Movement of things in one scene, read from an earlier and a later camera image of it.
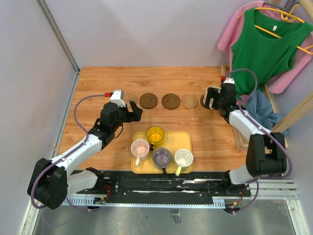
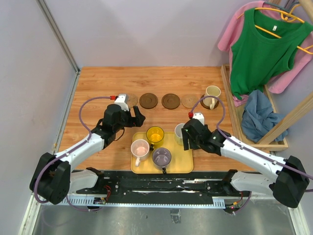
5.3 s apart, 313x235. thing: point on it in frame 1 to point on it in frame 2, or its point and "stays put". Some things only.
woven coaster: x=129 y=97 stays put
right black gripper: x=211 y=94 to x=186 y=136
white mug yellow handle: x=183 y=158 to x=178 y=136
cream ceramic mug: x=211 y=100 stays put
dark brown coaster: x=202 y=103 stays put
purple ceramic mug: x=161 y=157 stays put
